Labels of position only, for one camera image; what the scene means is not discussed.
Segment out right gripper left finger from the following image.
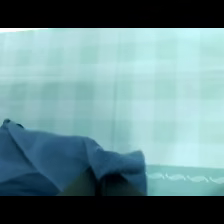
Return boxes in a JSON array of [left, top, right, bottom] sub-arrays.
[[59, 169, 98, 197]]

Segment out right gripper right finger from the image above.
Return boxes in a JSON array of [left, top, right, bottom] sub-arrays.
[[98, 173, 145, 197]]

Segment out blue garment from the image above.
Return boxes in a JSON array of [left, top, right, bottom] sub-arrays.
[[0, 118, 148, 197]]

